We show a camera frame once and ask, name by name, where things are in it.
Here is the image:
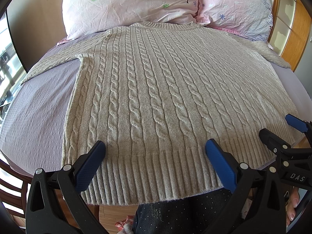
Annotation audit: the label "pink pillow with snowflake print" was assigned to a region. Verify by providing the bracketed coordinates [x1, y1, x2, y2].
[196, 0, 273, 42]

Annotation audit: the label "wooden chair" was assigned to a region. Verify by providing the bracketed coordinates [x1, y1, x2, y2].
[1, 160, 32, 231]

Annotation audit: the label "wooden headboard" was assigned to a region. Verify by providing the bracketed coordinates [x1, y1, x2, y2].
[269, 0, 311, 71]

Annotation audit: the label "dark sparkly trousers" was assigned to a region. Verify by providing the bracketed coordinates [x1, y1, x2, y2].
[132, 188, 232, 233]

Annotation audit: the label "beige cable-knit sweater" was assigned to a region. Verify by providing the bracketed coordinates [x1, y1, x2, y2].
[27, 22, 302, 205]

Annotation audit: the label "pink pillow with tree print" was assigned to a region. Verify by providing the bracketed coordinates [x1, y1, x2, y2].
[62, 0, 198, 40]

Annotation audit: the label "person's right hand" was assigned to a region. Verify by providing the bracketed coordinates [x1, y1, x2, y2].
[285, 187, 300, 227]

